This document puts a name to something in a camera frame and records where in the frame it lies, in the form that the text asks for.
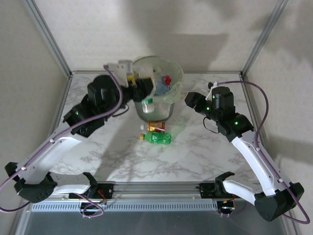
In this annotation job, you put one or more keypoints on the aluminium frame post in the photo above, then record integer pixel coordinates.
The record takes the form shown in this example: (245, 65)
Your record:
(20, 219)
(265, 34)
(296, 230)
(46, 36)

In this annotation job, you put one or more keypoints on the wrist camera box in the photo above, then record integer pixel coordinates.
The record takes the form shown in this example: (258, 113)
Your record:
(210, 91)
(121, 69)

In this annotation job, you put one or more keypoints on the red yellow label bottle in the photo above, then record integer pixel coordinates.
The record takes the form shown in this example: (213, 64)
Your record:
(156, 126)

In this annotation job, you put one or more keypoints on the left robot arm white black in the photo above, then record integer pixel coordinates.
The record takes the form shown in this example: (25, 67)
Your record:
(53, 156)

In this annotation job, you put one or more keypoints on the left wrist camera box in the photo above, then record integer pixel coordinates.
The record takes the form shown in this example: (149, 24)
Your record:
(121, 69)

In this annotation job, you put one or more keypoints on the green soda bottle with label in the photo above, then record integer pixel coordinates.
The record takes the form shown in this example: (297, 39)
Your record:
(156, 137)

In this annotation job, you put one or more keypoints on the wide aluminium base rail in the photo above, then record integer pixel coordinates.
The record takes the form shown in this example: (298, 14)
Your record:
(156, 189)

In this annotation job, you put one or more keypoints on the white green label bottle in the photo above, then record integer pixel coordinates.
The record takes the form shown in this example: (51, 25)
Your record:
(149, 105)

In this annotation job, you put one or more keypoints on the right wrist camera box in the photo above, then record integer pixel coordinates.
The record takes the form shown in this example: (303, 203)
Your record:
(210, 91)

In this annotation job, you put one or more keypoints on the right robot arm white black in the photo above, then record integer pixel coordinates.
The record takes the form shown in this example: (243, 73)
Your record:
(254, 159)

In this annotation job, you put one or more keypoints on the aluminium frame rail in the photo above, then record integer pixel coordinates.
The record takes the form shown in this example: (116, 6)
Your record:
(64, 98)
(83, 72)
(248, 98)

